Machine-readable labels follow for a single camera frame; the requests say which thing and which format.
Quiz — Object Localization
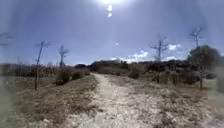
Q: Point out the band of dark bushes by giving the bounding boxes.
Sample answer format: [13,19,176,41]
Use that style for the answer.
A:
[73,58,224,86]

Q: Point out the pale gravel path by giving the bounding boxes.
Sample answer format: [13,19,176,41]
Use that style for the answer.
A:
[61,73,162,128]

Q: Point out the dry brown bush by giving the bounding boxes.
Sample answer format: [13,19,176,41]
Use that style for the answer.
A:
[54,66,91,85]

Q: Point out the dry grass ground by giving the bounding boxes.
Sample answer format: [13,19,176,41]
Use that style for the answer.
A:
[0,75,100,128]
[99,73,224,128]

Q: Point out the thin bare tree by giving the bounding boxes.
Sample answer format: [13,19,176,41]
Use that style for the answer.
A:
[33,40,51,92]

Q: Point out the band of dry scrub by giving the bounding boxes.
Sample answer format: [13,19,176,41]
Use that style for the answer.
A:
[0,62,60,79]

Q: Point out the dark leafy tree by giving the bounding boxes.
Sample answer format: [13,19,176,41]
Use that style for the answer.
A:
[186,45,223,91]

